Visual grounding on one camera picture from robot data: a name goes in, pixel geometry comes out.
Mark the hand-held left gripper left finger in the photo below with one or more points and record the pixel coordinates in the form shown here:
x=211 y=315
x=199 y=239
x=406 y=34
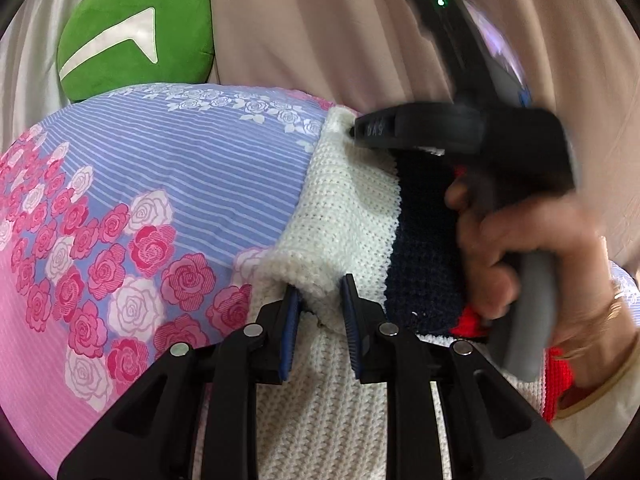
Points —
x=291 y=332

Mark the person's right forearm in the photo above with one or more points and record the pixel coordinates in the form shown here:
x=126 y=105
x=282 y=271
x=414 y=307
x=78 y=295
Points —
x=600 y=360

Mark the green round pillow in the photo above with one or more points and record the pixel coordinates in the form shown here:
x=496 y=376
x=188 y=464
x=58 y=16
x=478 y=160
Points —
x=130 y=35

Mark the beige curtain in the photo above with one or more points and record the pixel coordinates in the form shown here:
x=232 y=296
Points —
x=325 y=25

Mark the person's right hand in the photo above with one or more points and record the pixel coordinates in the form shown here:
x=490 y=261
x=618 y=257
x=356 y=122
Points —
x=565 y=255

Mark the white knit sweater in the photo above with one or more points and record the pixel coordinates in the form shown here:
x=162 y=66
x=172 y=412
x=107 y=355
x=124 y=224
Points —
x=350 y=200

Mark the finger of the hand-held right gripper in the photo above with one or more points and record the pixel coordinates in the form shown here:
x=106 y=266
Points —
x=415 y=127

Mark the pink floral bedsheet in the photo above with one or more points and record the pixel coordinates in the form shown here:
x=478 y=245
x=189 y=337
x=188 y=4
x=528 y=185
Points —
x=165 y=185

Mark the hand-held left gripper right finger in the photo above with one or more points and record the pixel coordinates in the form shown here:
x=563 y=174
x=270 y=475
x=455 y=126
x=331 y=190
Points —
x=351 y=327

